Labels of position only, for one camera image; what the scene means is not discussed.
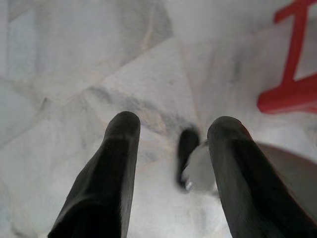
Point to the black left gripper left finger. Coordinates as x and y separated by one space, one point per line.
111 173

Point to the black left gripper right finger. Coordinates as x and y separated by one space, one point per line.
242 178

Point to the red plastic stool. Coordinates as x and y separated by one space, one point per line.
294 94

